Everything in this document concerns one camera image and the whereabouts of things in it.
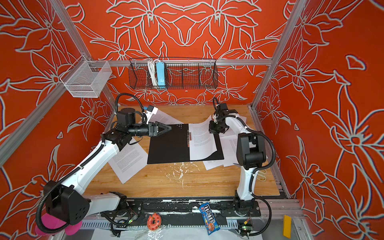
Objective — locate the red donut toy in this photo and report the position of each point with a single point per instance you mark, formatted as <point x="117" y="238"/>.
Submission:
<point x="154" y="222"/>

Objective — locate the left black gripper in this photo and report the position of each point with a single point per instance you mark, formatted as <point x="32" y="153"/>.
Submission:
<point x="153" y="127"/>

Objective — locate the yellow block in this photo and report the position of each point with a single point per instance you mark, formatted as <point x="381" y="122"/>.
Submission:
<point x="287" y="224"/>

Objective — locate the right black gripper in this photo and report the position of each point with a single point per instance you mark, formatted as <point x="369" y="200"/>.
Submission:
<point x="212" y="129"/>

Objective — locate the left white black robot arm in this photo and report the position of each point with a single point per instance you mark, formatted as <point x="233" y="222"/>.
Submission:
<point x="63" y="203"/>

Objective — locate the blue white box in basket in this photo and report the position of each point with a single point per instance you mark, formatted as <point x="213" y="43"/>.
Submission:
<point x="161" y="73"/>

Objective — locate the white scissors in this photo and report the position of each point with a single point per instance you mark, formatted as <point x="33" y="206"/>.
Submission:
<point x="261" y="175"/>

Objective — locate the pink plastic goblet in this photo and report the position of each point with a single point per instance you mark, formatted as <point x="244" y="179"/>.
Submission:
<point x="72" y="228"/>

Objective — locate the blue m&m's candy bag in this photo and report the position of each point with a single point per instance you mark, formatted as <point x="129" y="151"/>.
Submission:
<point x="209" y="219"/>

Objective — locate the blue folder black inside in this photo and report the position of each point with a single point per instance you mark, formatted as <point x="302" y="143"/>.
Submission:
<point x="173" y="147"/>

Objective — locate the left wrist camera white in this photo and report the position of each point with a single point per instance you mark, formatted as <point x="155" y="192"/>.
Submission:
<point x="150" y="112"/>

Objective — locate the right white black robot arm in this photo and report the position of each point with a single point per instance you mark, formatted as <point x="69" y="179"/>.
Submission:
<point x="254" y="152"/>

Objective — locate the black wire basket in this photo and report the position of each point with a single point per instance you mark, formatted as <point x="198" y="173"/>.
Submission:
<point x="181" y="74"/>

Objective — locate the clear plastic bin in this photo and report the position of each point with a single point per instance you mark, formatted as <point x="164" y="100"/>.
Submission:
<point x="86" y="79"/>

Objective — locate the small circuit board with wires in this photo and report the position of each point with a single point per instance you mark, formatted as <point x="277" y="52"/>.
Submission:
<point x="246" y="228"/>

